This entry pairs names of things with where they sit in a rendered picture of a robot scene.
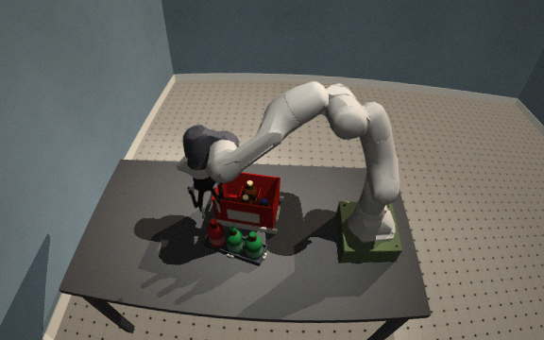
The red crate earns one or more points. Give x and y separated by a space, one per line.
249 214

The red bottle with pink label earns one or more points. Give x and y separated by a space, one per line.
216 233

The green bottle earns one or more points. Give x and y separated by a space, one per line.
234 240
254 246

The brown bottle with red cap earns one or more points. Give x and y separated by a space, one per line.
227 197

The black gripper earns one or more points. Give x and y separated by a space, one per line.
202 190

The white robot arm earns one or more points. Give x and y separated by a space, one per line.
348 119

